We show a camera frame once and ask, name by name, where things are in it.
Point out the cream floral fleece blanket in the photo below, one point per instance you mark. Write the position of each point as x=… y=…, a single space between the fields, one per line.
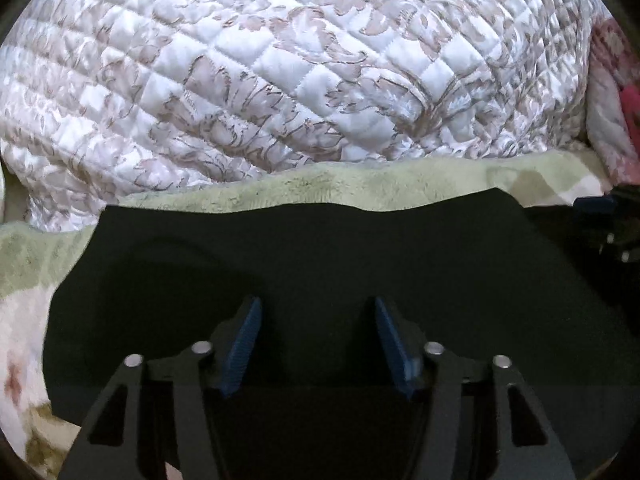
x=30 y=265

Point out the beige quilted bedspread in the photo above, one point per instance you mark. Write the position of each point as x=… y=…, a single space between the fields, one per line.
x=250 y=60

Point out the black pants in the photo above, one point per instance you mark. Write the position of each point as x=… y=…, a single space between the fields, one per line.
x=320 y=260

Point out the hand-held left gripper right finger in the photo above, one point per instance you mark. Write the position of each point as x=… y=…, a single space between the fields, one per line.
x=392 y=345

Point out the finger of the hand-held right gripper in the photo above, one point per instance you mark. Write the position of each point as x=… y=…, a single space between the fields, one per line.
x=625 y=220

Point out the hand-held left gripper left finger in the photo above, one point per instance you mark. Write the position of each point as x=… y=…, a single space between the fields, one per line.
x=243 y=345

